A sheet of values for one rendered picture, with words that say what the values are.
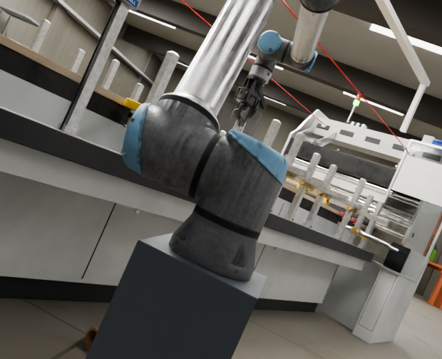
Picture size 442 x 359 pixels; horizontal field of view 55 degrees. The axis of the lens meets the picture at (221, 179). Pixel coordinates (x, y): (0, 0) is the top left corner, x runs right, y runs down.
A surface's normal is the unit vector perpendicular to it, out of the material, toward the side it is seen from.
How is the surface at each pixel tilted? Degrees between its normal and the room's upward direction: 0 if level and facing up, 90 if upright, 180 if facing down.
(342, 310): 90
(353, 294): 90
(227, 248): 70
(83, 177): 90
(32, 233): 90
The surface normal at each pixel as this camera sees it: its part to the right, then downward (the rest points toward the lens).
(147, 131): 0.01, -0.27
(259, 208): 0.55, 0.25
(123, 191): 0.69, 0.32
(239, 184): -0.10, -0.04
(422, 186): -0.59, -0.25
